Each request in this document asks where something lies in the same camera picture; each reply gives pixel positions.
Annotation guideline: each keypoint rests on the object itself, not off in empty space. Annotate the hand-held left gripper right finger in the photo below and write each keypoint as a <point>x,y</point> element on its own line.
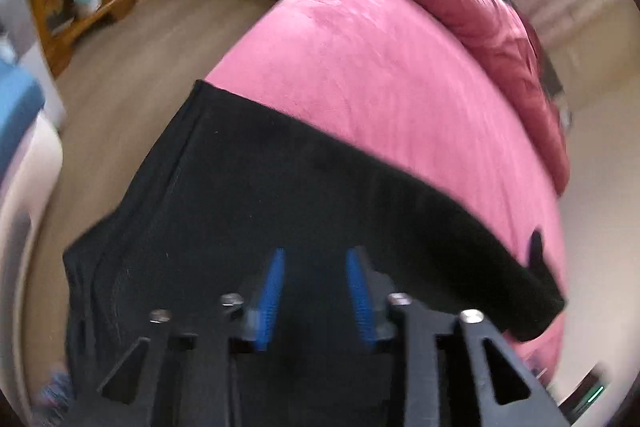
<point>360,297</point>

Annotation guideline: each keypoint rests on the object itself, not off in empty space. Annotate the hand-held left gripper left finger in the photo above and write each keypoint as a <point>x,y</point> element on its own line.
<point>270,302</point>

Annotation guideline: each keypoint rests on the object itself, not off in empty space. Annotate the black pants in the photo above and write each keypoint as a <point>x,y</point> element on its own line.
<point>250,182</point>

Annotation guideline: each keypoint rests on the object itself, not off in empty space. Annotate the pink bed sheet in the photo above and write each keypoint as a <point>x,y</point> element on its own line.
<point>375,82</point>

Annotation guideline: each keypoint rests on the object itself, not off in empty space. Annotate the dark device with green light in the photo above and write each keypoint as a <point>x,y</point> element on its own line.
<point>587,392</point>

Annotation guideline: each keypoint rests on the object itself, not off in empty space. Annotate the blue cloth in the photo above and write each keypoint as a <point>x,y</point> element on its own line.
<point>17,107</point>

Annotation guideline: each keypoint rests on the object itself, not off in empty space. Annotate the beige curtain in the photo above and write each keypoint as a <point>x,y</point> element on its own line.
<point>575,7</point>

